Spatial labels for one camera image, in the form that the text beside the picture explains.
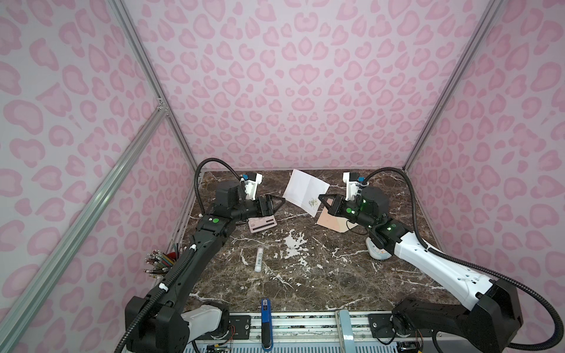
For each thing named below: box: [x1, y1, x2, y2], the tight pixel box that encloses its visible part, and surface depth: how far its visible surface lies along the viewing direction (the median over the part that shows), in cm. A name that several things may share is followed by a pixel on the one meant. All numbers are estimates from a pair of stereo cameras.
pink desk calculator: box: [247, 214, 278, 234], surface depth 99 cm
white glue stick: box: [254, 245, 264, 273], surface depth 89 cm
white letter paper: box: [282, 169, 331, 218], surface depth 80 cm
